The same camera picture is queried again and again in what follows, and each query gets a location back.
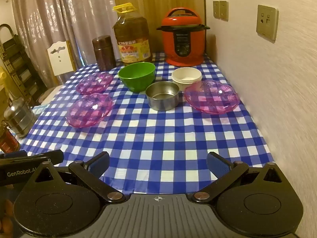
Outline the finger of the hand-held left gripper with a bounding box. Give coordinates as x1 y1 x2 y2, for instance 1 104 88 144
0 151 28 159
25 150 64 166

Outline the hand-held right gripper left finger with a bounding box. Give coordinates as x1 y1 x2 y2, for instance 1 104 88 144
27 151 126 204

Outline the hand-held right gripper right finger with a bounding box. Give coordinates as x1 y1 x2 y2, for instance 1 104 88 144
191 152 294 204

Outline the purple transparent plate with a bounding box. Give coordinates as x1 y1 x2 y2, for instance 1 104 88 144
184 81 240 114
76 73 114 95
66 93 114 129

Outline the stainless steel bowl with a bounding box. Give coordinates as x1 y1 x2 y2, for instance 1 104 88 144
145 81 180 111

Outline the white bowl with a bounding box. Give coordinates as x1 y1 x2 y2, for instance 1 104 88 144
172 67 202 83
173 78 201 92

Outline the green plastic bowl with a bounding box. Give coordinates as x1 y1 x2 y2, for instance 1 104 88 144
118 62 156 93

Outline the red can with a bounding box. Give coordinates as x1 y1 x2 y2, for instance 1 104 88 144
0 126 21 154

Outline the stacked stainless steel pot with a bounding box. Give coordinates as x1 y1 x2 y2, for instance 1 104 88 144
3 97 37 139

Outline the teal striped cloth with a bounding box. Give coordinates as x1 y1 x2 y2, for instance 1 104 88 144
33 105 47 116

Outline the blue white checkered tablecloth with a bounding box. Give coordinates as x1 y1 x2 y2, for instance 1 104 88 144
18 52 274 195

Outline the black metal rack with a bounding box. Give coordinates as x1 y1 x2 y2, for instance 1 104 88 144
0 24 47 105

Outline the white wooden chair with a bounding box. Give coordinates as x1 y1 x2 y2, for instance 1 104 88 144
47 40 77 85

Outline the brown cylindrical canister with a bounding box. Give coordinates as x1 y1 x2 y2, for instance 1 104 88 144
92 35 117 72

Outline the red electric pressure cooker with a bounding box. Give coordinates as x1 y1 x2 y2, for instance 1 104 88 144
157 8 210 67

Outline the large cooking oil bottle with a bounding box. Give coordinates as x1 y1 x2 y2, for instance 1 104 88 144
112 2 152 63

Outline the sheer patterned curtain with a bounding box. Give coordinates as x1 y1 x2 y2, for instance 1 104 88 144
11 0 119 87

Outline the beige wall outlet panel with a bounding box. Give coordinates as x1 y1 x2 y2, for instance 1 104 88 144
256 4 278 42

